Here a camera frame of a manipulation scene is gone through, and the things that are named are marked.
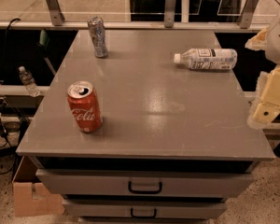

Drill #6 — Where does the metal bracket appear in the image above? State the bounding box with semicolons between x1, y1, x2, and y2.
238;0;259;29
164;0;176;28
46;0;64;26

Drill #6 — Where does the grey drawer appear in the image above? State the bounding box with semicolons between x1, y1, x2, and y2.
63;200;227;219
36;169;253;198

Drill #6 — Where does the black cable on left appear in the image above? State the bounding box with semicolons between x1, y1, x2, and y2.
0;17;32;175

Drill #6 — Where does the upper grey drawer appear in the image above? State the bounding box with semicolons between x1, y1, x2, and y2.
36;169;253;198

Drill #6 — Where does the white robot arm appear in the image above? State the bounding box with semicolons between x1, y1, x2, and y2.
245;12;280;129

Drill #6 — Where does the red coca-cola can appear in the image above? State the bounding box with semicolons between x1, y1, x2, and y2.
67;81;103;133

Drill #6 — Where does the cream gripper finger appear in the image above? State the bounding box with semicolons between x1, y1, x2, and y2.
246;64;280;130
245;28;268;51

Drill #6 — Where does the green handled tool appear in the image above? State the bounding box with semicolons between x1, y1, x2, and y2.
37;29;56;75

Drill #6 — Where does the cardboard box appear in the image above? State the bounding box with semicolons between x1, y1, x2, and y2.
12;157;64;217

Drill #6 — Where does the lower grey drawer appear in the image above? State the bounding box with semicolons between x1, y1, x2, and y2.
63;200;227;219

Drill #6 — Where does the right metal bracket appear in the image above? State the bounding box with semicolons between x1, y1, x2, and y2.
238;0;259;29

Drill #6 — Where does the silver blue redbull can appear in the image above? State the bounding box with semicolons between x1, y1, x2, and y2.
88;16;108;58

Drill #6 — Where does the grey drawer cabinet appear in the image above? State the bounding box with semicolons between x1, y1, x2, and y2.
18;30;273;224

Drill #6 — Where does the middle metal bracket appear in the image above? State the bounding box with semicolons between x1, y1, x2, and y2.
164;0;176;28

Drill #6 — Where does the clear plastic bottle lying down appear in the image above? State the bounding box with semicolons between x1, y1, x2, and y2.
174;49;237;71

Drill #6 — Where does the left metal bracket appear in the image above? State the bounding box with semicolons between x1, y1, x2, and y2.
46;0;64;26

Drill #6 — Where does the small water bottle on ledge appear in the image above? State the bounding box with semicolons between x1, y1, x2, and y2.
19;66;40;97

